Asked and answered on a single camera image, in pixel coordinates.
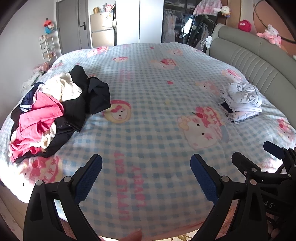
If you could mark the beige refrigerator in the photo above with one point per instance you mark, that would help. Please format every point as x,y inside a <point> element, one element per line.
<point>101,30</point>

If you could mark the pink white plush toy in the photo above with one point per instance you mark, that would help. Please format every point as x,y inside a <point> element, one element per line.
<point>271,34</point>

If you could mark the white charger plug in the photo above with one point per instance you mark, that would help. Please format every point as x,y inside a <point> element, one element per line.
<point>208,40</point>

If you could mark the thin metal hoop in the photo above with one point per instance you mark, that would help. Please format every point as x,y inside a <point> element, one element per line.
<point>253,9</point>

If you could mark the small plush toys on refrigerator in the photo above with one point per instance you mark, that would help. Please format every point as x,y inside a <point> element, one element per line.
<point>108,7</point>

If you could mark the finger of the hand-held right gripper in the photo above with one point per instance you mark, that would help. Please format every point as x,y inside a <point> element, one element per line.
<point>272,148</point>
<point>242,162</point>

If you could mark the grey door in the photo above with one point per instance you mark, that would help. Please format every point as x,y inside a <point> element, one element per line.
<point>71,27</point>

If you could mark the dark glass wardrobe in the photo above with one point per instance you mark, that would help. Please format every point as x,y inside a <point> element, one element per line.
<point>180,23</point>

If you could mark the cream garment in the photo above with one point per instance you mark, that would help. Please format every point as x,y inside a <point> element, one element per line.
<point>62,88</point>

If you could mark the cluttered floor pile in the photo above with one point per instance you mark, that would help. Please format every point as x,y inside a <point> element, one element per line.
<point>34,77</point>

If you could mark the pile of unfolded clothes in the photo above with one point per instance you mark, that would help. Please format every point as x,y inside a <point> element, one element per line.
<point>76,109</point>

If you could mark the white purple plush toy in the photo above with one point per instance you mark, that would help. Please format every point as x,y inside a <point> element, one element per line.
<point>225,10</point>

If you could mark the red blue wall plush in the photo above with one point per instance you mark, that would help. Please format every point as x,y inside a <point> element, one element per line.
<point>49,26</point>

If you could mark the gold metal frame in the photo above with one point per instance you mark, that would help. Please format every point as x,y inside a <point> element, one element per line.
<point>185,237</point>

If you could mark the gold jar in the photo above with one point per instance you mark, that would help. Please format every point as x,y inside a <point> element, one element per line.
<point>96,10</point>

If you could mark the red plush toy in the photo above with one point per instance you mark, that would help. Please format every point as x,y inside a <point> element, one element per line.
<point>245,25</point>

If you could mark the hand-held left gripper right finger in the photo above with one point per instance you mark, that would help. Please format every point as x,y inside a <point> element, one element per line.
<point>203,176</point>

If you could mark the white shelf rack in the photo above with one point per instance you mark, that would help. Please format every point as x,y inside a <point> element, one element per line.
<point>47,48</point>

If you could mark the grey padded headboard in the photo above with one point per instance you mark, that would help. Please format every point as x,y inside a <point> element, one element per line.
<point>254,53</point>

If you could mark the stack of folded white clothes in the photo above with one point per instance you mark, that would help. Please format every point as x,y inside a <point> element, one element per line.
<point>242,102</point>

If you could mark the white wardrobe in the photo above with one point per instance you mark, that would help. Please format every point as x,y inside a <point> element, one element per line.
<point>138,20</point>

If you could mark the navy white-striped shorts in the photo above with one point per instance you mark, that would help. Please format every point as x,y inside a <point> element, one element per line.
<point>29,98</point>

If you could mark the pink garment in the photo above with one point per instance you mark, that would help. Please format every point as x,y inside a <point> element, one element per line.
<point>39,115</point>

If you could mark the pink ruffled hanging skirt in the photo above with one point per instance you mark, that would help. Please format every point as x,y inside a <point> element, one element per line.
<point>207,7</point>

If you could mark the checkered cartoon printed blanket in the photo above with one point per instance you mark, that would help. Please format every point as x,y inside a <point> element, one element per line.
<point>150,92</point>

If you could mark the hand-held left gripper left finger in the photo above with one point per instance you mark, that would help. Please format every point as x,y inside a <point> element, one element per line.
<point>89,178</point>

